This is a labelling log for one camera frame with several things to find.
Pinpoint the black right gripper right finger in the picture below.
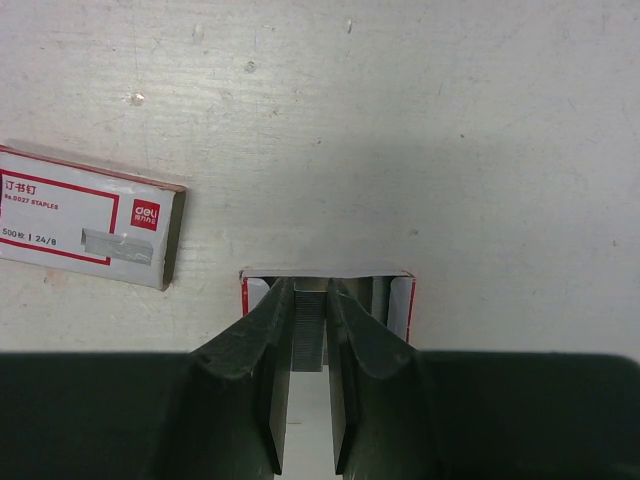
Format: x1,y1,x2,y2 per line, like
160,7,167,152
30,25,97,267
327,277,640,480

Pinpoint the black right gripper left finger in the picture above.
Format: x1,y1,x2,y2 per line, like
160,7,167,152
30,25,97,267
1,278,294,479

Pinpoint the staple box tray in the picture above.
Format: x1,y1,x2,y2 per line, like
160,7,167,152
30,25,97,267
208,277,438,479

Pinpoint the silver staple strip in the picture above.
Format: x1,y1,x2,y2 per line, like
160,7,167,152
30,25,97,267
291,290,327,372

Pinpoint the red white staple box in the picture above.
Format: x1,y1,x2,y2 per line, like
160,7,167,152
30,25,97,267
1,146,187,290

